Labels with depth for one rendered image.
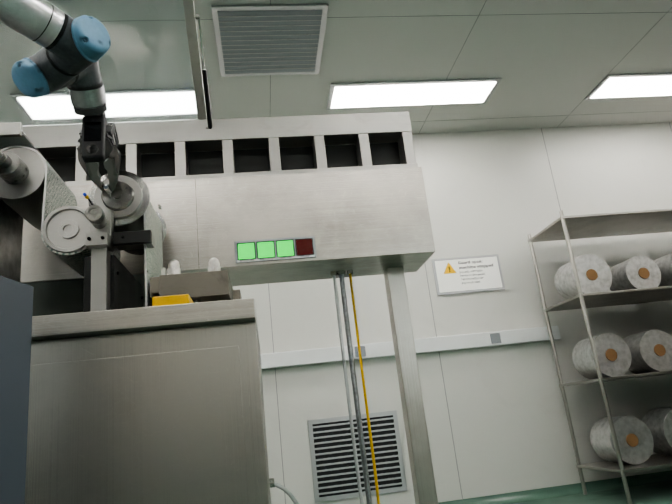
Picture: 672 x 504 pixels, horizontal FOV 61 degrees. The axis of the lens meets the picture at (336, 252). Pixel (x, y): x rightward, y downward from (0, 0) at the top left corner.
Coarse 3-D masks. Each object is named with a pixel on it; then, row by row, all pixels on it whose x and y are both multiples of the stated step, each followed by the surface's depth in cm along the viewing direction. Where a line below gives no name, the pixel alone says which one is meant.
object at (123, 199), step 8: (120, 184) 142; (104, 192) 141; (112, 192) 142; (120, 192) 141; (128, 192) 142; (104, 200) 140; (112, 200) 140; (120, 200) 141; (128, 200) 141; (112, 208) 140; (120, 208) 140
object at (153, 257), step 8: (144, 216) 143; (144, 224) 142; (152, 232) 151; (160, 240) 162; (144, 248) 140; (152, 248) 149; (160, 248) 161; (144, 256) 140; (152, 256) 148; (160, 256) 160; (144, 264) 139; (152, 264) 147; (160, 264) 159; (152, 272) 146; (160, 272) 158
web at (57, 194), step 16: (48, 176) 144; (48, 192) 144; (64, 192) 155; (0, 208) 149; (48, 208) 143; (0, 224) 148; (16, 224) 158; (160, 224) 164; (0, 240) 147; (16, 240) 157; (0, 256) 147; (16, 256) 156; (64, 256) 139; (80, 256) 141; (0, 272) 146; (16, 272) 156; (80, 272) 154
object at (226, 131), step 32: (32, 128) 181; (64, 128) 182; (128, 128) 184; (160, 128) 186; (192, 128) 187; (224, 128) 188; (256, 128) 190; (288, 128) 191; (320, 128) 192; (352, 128) 194; (384, 128) 195; (64, 160) 187; (128, 160) 181; (160, 160) 190; (192, 160) 192; (224, 160) 185; (256, 160) 194; (288, 160) 195; (320, 160) 189; (352, 160) 198; (384, 160) 200
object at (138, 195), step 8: (120, 176) 144; (104, 184) 143; (128, 184) 143; (136, 184) 144; (96, 192) 142; (136, 192) 143; (96, 200) 141; (136, 200) 142; (104, 208) 141; (128, 208) 142; (136, 208) 142; (120, 216) 141; (128, 216) 142; (128, 224) 146; (136, 224) 148
